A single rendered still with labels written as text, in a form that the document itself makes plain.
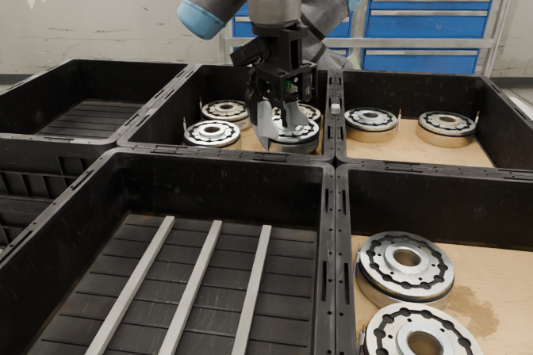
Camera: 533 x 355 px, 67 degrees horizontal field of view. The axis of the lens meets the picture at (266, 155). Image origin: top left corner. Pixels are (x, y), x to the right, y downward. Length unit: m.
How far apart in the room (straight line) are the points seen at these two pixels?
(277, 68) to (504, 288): 0.40
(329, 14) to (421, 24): 1.73
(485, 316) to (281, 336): 0.22
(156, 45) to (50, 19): 0.86
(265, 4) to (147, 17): 3.02
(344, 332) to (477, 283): 0.25
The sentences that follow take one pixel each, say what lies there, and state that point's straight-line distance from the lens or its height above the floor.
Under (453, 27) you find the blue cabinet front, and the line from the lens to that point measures 2.77.
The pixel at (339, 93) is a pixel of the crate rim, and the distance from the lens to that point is 0.74.
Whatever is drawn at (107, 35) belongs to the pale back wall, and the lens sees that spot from 3.71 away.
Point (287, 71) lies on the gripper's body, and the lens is 0.59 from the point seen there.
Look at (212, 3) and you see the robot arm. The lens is 0.68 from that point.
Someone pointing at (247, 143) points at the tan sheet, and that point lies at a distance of 0.77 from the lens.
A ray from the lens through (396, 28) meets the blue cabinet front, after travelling 2.66.
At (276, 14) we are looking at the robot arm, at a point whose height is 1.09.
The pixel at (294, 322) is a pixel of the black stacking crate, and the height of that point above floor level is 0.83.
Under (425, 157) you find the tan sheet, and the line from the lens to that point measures 0.78.
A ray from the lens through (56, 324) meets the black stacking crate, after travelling 0.50.
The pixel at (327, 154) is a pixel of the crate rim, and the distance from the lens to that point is 0.53.
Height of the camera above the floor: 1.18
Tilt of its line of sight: 29 degrees down
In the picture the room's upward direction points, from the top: straight up
